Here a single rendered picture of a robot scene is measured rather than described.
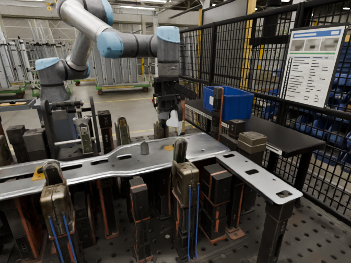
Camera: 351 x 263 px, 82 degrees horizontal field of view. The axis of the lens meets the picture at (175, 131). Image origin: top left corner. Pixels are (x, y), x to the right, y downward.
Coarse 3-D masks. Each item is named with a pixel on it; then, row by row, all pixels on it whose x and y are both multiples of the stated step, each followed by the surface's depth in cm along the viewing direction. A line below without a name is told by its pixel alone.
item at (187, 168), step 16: (176, 176) 62; (192, 176) 58; (176, 192) 64; (192, 192) 60; (176, 208) 68; (192, 208) 64; (176, 224) 69; (192, 224) 64; (176, 240) 71; (192, 240) 66; (192, 256) 68
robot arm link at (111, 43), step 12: (60, 0) 76; (72, 0) 76; (60, 12) 76; (72, 12) 73; (84, 12) 71; (72, 24) 75; (84, 24) 69; (96, 24) 66; (96, 36) 65; (108, 36) 59; (120, 36) 62; (132, 36) 65; (108, 48) 60; (120, 48) 62; (132, 48) 65
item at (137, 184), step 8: (136, 184) 61; (144, 184) 61; (136, 192) 57; (144, 192) 58; (136, 200) 58; (144, 200) 59; (136, 208) 59; (144, 208) 60; (136, 216) 60; (144, 216) 61; (136, 224) 63; (144, 224) 64; (136, 232) 66; (144, 232) 65; (136, 240) 68; (144, 240) 66; (136, 248) 69; (144, 248) 65; (136, 256) 70; (144, 256) 66; (152, 256) 69
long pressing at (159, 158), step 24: (168, 144) 85; (192, 144) 85; (216, 144) 85; (0, 168) 67; (24, 168) 67; (96, 168) 67; (120, 168) 67; (144, 168) 67; (168, 168) 69; (0, 192) 56; (24, 192) 56
